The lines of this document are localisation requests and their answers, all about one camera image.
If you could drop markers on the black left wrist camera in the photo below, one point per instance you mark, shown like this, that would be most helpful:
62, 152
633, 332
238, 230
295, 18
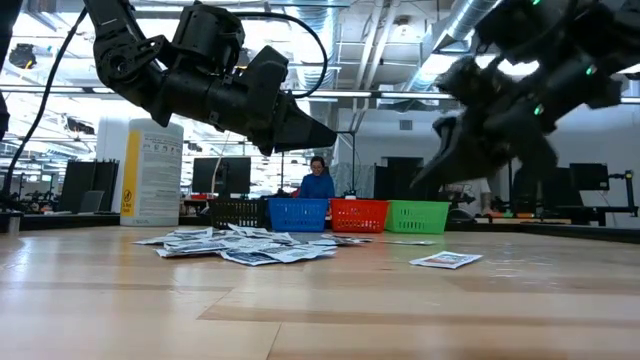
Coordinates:
265, 70

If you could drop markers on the blue plastic bin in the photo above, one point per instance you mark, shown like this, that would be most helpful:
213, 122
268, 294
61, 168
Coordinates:
297, 215

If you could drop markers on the black panel screen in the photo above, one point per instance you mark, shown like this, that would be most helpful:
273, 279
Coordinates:
555, 195

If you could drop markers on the black partition panel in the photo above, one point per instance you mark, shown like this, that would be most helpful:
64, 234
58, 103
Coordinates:
400, 180

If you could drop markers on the person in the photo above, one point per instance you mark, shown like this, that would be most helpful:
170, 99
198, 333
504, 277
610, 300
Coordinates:
316, 187

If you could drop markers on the green plastic bin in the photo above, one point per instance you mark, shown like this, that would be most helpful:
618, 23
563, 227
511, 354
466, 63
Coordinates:
417, 217

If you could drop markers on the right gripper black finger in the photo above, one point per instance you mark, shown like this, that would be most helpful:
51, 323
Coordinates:
467, 155
437, 145

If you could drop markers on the black aluminium table frame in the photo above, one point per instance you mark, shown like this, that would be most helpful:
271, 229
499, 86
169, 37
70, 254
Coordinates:
70, 222

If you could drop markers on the grey chair back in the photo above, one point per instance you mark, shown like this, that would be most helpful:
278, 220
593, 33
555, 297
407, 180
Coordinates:
92, 201

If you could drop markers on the black background table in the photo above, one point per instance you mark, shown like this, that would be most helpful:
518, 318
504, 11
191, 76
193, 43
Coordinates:
590, 212

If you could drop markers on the black plastic bin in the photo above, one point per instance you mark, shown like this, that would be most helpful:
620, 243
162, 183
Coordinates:
237, 214

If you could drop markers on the ceiling light strip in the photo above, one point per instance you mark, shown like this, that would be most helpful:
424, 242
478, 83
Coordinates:
350, 93

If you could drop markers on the grey box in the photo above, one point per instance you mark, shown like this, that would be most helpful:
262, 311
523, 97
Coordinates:
10, 222

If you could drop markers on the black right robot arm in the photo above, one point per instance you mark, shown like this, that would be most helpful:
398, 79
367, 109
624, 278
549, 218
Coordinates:
605, 35

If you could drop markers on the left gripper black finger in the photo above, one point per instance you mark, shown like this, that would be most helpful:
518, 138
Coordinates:
300, 132

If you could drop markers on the white packet red print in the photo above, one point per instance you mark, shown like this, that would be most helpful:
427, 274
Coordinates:
355, 239
445, 259
407, 243
330, 241

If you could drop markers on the white wipes canister yellow stripe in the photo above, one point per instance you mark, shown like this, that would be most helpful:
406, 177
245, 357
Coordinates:
150, 185

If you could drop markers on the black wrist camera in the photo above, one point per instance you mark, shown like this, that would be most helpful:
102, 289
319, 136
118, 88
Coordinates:
265, 70
467, 80

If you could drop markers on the black camera stand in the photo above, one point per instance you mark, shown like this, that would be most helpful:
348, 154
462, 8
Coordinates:
629, 192

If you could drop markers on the silver ventilation duct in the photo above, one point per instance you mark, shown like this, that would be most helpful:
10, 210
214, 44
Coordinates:
310, 50

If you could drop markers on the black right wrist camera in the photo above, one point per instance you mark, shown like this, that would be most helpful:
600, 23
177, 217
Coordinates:
467, 80

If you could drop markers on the black computer monitor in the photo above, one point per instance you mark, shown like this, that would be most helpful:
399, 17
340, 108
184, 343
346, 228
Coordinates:
222, 175

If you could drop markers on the black stand frame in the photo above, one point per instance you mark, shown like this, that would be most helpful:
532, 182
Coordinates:
353, 165

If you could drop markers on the black cabinet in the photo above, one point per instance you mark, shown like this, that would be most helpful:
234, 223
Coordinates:
80, 180

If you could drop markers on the small black monitor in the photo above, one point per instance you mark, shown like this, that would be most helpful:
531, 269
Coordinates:
590, 176

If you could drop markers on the red plastic bin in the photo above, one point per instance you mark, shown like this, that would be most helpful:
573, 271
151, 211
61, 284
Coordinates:
357, 215

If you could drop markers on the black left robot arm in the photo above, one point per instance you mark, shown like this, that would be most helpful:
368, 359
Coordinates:
125, 55

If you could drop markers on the silver slanted duct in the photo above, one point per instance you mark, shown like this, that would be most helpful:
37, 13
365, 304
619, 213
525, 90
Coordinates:
465, 25

